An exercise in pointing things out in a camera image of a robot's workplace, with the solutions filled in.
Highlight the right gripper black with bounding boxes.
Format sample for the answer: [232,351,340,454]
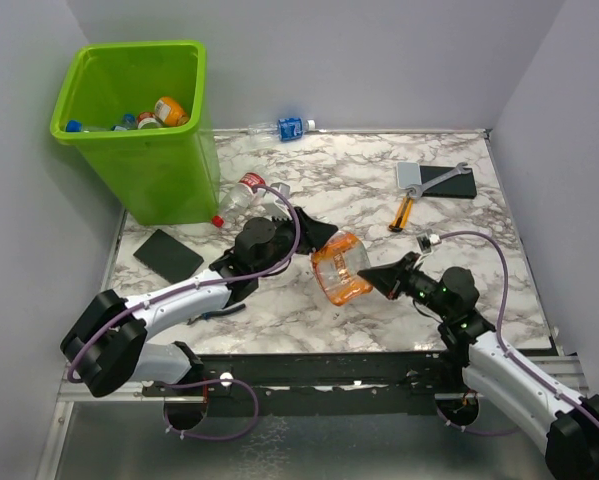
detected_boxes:
[361,251,453,319]

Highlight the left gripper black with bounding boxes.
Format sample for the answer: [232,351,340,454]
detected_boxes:
[255,207,337,278]

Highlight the crushed orange label bottle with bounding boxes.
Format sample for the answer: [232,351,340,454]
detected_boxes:
[310,230,373,306]

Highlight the red label clear bottle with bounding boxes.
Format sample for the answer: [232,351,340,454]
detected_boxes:
[211,172,266,228]

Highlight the blue label bottle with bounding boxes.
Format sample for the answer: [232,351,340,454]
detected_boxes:
[111,113,137,131]
[248,117,316,144]

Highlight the orange juice bottle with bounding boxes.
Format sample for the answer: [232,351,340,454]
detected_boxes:
[154,96,190,127]

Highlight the red white label bottle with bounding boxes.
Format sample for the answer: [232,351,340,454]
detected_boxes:
[136,111,163,130]

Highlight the blue label bottle front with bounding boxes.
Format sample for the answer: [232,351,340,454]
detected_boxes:
[111,113,137,131]

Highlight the pepsi bottle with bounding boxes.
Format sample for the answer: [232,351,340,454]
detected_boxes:
[65,119,111,133]

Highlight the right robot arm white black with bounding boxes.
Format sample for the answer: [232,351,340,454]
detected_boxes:
[358,252,599,479]

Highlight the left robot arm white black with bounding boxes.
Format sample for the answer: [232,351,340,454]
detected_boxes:
[60,207,338,398]

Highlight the green plastic bin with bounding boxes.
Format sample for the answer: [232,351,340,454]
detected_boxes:
[50,40,220,225]

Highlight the yellow black utility knife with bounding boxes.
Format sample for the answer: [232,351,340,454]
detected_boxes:
[388,195,414,233]

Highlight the silver wrench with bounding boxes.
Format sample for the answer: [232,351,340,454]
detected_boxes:
[406,162,472,199]

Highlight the grey rectangular plate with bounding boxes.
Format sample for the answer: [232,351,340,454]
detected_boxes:
[395,161,422,190]

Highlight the black foam block right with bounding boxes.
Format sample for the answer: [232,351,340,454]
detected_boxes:
[420,166,477,199]

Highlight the black foam block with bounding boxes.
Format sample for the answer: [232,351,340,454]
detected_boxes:
[133,229,204,284]
[420,166,477,199]

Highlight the black foam block left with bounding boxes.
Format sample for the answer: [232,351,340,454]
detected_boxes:
[133,229,204,284]

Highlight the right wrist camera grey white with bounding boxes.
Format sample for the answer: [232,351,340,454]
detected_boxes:
[416,230,442,255]

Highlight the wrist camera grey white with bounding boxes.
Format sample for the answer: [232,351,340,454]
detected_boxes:
[416,230,442,255]
[261,182,291,220]

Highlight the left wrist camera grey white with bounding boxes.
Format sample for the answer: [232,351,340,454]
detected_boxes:
[261,182,291,220]

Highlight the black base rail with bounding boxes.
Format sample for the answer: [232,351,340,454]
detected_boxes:
[141,342,480,419]

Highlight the blue handled pliers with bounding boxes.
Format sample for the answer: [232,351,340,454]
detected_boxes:
[186,303,246,326]

